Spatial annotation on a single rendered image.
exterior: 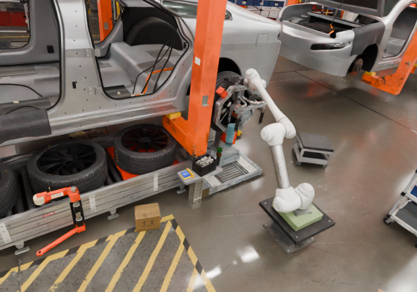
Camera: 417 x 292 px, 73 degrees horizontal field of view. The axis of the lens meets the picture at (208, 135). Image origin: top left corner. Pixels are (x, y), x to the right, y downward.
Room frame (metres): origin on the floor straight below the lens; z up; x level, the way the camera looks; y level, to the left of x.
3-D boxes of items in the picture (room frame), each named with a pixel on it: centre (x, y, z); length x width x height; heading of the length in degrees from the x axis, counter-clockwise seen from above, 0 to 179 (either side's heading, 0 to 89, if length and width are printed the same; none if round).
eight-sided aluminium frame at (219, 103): (2.78, -0.26, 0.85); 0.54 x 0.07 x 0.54; 128
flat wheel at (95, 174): (2.01, 1.25, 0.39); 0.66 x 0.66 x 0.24
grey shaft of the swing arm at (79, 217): (1.61, 1.01, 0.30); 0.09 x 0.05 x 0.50; 128
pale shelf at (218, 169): (2.14, 0.03, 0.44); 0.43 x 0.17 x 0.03; 128
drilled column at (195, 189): (2.12, 0.05, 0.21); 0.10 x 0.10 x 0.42; 38
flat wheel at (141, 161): (2.48, 0.66, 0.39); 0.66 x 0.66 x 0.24
